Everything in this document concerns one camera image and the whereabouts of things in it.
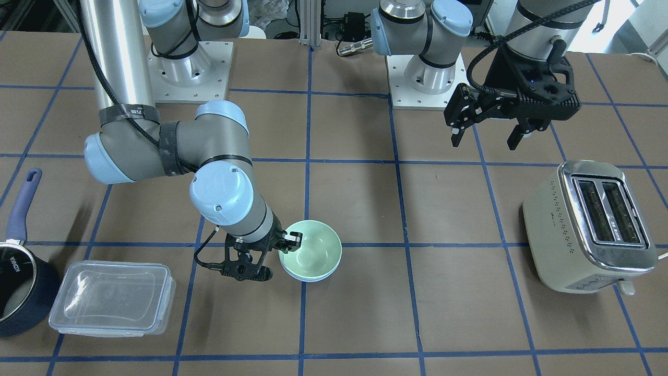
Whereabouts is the cream toaster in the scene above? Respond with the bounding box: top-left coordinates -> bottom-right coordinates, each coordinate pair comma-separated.
522,160 -> 659,296

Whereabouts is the green bowl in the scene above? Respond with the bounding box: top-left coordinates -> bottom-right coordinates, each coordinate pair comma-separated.
279,220 -> 343,277

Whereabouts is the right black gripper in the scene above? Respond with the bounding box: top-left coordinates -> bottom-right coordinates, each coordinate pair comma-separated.
219,215 -> 303,283

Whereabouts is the blue bowl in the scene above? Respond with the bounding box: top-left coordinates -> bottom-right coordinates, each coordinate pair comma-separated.
282,267 -> 336,283

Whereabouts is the aluminium frame post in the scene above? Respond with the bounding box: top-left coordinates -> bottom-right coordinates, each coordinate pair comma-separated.
294,1 -> 324,50

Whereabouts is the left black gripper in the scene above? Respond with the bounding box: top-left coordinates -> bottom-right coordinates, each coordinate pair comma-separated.
444,41 -> 582,151

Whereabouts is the dark blue saucepan with lid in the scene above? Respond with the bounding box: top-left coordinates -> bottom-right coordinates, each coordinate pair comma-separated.
1,168 -> 61,337

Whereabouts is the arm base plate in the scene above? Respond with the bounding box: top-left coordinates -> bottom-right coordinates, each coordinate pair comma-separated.
147,41 -> 234,104
386,54 -> 468,111

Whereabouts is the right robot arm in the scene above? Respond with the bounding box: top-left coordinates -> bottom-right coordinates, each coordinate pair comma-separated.
78,1 -> 302,281

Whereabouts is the clear plastic lidded container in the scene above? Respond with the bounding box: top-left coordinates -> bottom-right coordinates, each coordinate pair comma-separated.
48,260 -> 176,338

